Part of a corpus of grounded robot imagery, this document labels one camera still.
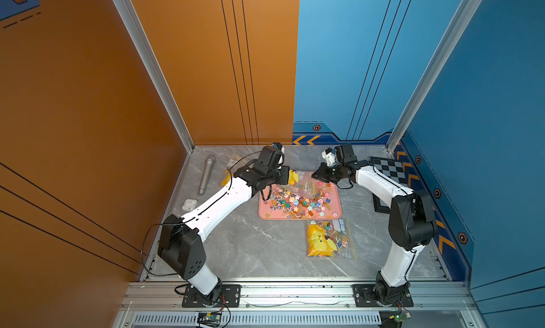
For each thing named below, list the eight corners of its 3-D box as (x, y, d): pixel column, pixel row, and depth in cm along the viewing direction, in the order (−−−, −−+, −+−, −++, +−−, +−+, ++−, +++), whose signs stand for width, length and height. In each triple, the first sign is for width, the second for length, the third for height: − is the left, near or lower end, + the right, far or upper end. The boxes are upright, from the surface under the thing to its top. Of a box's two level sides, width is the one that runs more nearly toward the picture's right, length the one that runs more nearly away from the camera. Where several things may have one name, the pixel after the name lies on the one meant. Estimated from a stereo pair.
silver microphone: (199, 195, 103) (196, 191, 100) (209, 159, 118) (207, 155, 115) (206, 195, 103) (204, 191, 100) (215, 159, 118) (213, 155, 115)
